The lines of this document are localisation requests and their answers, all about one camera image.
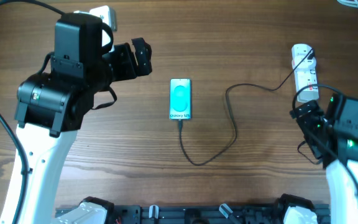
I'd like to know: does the teal Galaxy smartphone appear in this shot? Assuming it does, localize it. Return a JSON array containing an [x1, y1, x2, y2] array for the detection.
[[169, 78, 191, 120]]

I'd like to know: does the white power strip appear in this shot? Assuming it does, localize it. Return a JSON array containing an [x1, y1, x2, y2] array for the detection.
[[291, 44, 319, 103]]

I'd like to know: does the black USB charging cable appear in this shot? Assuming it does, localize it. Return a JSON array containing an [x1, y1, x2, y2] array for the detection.
[[177, 48, 316, 167]]

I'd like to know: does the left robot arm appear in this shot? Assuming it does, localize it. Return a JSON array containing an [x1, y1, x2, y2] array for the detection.
[[0, 12, 152, 223]]

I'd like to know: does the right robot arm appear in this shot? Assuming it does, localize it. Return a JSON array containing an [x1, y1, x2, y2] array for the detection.
[[290, 93, 358, 223]]

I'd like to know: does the white charger plug adapter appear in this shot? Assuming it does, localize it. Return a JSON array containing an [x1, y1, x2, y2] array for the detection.
[[291, 55, 316, 70]]

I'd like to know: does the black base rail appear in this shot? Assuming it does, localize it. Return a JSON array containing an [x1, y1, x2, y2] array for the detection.
[[54, 203, 332, 224]]

